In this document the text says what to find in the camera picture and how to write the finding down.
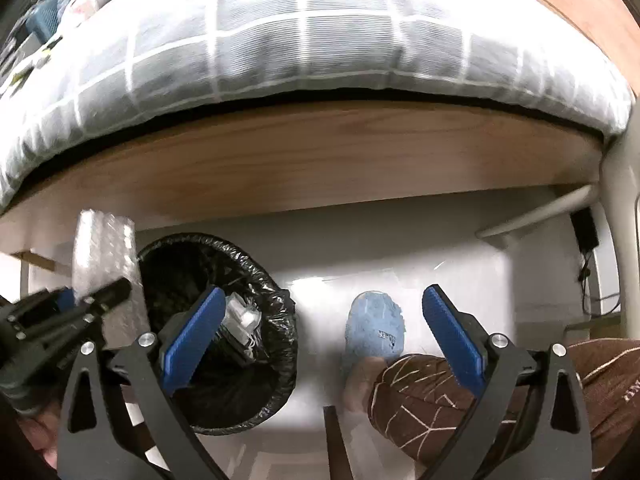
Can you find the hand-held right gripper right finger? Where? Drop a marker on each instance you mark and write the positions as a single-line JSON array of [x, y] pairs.
[[452, 340]]

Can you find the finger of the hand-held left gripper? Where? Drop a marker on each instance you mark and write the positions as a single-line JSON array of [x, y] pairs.
[[110, 292], [62, 299]]

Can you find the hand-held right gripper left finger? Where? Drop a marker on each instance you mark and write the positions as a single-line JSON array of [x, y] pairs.
[[195, 340]]

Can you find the clear bubble wrap sheet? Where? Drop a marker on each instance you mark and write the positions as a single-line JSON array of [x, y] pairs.
[[100, 250]]

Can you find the black bag lined bin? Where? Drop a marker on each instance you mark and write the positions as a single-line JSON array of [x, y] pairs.
[[260, 360]]

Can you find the person's left hand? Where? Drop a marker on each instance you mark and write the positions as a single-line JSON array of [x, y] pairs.
[[42, 435]]

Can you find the person's brown pajama leg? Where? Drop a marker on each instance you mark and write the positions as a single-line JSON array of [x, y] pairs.
[[425, 410]]

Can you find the blue slipper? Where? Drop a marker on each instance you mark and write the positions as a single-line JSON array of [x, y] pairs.
[[372, 320]]

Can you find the person's bare foot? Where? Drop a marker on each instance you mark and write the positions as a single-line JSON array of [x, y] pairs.
[[362, 385]]

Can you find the black power adapter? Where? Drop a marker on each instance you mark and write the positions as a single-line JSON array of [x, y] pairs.
[[585, 227]]

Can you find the teal plastic crate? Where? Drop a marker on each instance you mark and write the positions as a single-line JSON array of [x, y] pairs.
[[45, 20]]

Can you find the grey checked bed mattress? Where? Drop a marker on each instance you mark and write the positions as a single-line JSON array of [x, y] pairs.
[[300, 50]]

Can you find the white support frame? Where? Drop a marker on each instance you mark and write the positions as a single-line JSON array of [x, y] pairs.
[[620, 240]]

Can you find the wooden bed frame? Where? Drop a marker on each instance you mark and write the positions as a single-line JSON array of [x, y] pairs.
[[325, 160]]

